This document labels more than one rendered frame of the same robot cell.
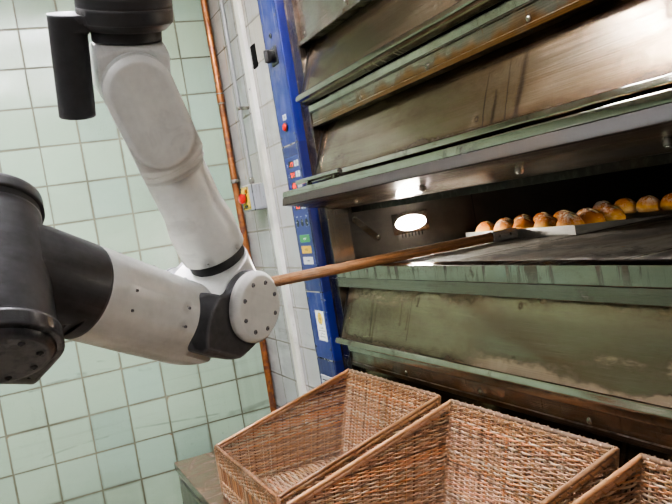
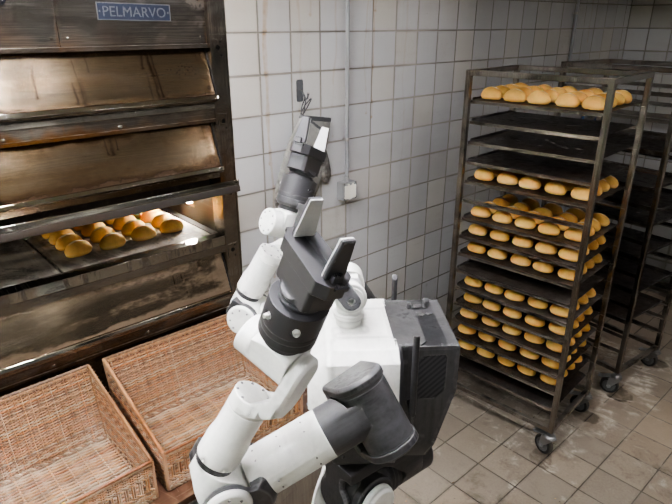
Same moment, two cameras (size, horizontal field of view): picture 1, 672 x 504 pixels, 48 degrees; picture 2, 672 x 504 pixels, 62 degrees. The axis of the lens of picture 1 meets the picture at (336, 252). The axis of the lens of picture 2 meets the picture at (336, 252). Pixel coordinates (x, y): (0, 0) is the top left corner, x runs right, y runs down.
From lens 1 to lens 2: 1.89 m
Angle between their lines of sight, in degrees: 106
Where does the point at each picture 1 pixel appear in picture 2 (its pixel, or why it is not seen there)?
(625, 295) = (84, 288)
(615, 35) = (75, 159)
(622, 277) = (83, 280)
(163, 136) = not seen: hidden behind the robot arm
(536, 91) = (15, 186)
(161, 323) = not seen: hidden behind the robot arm
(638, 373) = (94, 322)
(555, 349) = (26, 339)
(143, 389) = not seen: outside the picture
